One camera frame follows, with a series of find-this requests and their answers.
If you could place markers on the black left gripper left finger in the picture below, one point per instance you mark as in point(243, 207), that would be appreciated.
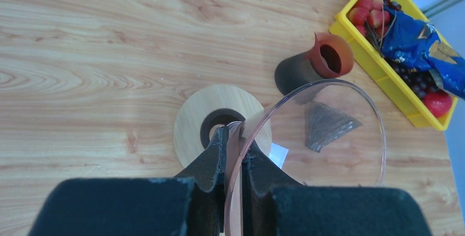
point(190, 203)

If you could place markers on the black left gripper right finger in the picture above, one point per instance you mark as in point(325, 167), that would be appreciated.
point(276, 204)

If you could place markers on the white paper coffee filter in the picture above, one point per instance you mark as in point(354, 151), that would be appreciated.
point(278, 155)

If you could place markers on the clear plastic cone dripper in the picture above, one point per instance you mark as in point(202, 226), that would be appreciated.
point(356, 159)

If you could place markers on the wooden ring dripper holder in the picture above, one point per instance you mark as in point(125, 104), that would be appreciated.
point(204, 111)

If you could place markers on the yellow plastic bin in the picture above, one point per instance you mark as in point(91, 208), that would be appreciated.
point(383, 75)

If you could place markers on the dark grape bunch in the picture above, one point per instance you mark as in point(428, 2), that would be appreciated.
point(421, 83)

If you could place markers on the red apple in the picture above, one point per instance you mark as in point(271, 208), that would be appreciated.
point(438, 103)

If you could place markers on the blue snack bag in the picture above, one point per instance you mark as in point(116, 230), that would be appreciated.
point(415, 44)

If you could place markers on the red strawberries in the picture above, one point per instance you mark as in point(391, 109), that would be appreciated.
point(370, 15)

